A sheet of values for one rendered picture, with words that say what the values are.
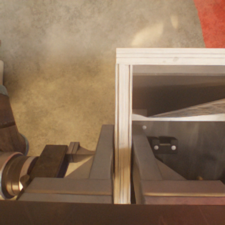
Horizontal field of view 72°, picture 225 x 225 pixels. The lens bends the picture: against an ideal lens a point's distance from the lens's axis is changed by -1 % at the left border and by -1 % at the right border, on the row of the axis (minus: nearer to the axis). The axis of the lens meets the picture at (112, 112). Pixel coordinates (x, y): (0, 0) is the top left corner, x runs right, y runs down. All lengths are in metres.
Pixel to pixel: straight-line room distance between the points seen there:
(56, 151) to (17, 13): 1.13
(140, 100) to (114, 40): 0.45
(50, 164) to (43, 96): 0.87
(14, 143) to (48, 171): 0.19
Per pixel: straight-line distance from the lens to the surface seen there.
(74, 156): 0.37
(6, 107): 0.50
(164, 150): 0.91
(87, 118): 1.09
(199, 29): 1.26
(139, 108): 0.90
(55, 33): 1.21
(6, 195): 0.38
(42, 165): 0.35
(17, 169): 0.34
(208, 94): 0.34
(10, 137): 0.50
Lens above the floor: 1.06
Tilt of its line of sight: 84 degrees down
